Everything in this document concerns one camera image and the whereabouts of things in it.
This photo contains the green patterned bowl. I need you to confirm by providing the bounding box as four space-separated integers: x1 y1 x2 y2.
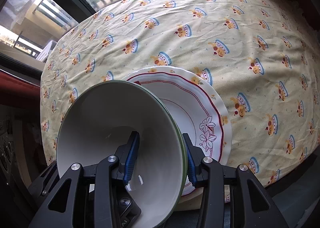
56 80 187 227

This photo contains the red trimmed white plate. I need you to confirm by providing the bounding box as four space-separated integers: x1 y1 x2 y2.
127 71 225 197

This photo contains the beaded rim floral plate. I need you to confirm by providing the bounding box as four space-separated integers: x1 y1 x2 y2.
120 65 233 197

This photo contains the yellow patterned tablecloth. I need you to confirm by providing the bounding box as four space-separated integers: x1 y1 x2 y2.
40 0 319 186

